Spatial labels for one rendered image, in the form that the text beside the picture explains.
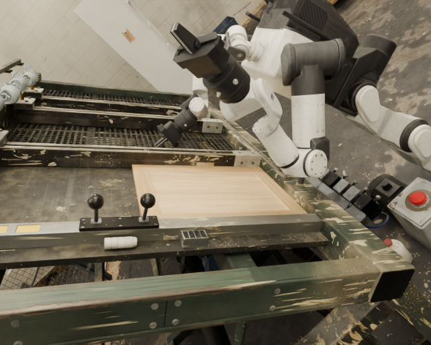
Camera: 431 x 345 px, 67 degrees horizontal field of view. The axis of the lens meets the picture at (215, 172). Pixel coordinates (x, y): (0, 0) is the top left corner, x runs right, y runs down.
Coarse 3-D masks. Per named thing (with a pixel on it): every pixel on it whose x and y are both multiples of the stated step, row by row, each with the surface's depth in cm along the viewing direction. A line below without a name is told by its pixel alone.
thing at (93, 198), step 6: (90, 198) 74; (96, 198) 74; (102, 198) 75; (90, 204) 74; (96, 204) 74; (102, 204) 75; (96, 210) 78; (96, 216) 80; (90, 222) 82; (96, 222) 83
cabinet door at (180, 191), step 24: (144, 168) 127; (168, 168) 130; (192, 168) 134; (216, 168) 138; (240, 168) 142; (144, 192) 109; (168, 192) 112; (192, 192) 115; (216, 192) 118; (240, 192) 120; (264, 192) 124; (168, 216) 97; (192, 216) 99; (216, 216) 101
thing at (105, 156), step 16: (0, 144) 112; (16, 144) 117; (32, 144) 118; (48, 144) 121; (64, 144) 123; (80, 144) 125; (0, 160) 114; (16, 160) 115; (32, 160) 117; (48, 160) 119; (64, 160) 120; (80, 160) 122; (96, 160) 124; (112, 160) 126; (128, 160) 128; (144, 160) 130; (160, 160) 132; (176, 160) 134; (192, 160) 136; (208, 160) 138; (224, 160) 141; (240, 160) 143; (256, 160) 145
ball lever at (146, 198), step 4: (144, 196) 78; (148, 196) 78; (152, 196) 79; (140, 200) 79; (144, 200) 78; (148, 200) 78; (152, 200) 78; (144, 204) 78; (148, 204) 78; (152, 204) 79; (144, 208) 82; (148, 208) 80; (144, 212) 83; (144, 216) 85; (140, 220) 86; (144, 220) 87
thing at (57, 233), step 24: (240, 216) 99; (264, 216) 102; (288, 216) 104; (312, 216) 106; (0, 240) 76; (24, 240) 77; (48, 240) 79; (72, 240) 81; (96, 240) 83; (144, 240) 87
